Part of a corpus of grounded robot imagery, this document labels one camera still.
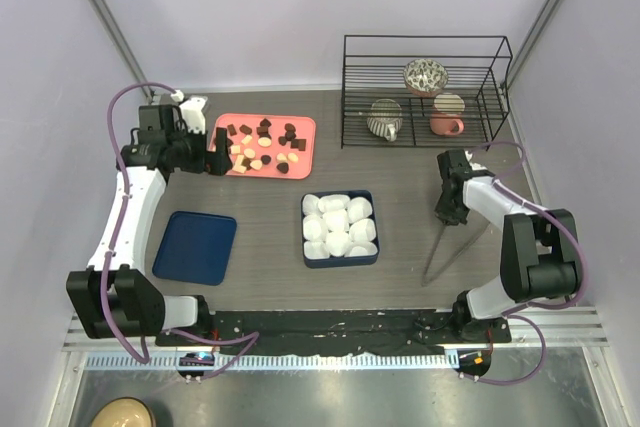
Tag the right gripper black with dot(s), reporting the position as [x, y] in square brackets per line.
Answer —
[444, 215]

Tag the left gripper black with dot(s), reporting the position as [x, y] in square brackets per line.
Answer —
[214, 163]

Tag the pink plastic tray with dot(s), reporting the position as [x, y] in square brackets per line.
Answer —
[242, 155]

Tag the metal tongs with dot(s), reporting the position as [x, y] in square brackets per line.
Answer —
[442, 256]

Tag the dark blue box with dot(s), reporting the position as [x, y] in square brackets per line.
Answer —
[334, 262]

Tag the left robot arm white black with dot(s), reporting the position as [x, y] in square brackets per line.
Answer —
[112, 297]

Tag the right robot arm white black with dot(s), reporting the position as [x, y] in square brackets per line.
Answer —
[540, 260]

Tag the dark round chocolate piece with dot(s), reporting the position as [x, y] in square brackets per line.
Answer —
[283, 167]

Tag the pink mug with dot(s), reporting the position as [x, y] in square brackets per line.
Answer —
[446, 117]

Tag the white paper cupcake liner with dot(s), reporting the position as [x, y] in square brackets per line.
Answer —
[338, 243]
[310, 205]
[337, 221]
[359, 208]
[364, 230]
[314, 228]
[315, 250]
[361, 249]
[333, 202]

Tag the dark blue box lid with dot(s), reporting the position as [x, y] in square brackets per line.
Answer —
[195, 248]

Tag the striped grey mug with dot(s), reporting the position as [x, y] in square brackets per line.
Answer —
[385, 119]

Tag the patterned ceramic bowl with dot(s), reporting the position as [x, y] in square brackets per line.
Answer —
[425, 77]

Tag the beige bowl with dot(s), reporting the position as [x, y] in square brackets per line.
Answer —
[124, 412]

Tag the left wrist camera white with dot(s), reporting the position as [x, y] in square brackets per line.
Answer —
[192, 109]

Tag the black wire rack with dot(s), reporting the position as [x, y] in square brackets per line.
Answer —
[372, 69]

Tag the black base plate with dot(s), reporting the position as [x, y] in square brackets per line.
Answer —
[337, 333]

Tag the white cable chain strip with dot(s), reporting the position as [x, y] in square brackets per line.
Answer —
[188, 361]

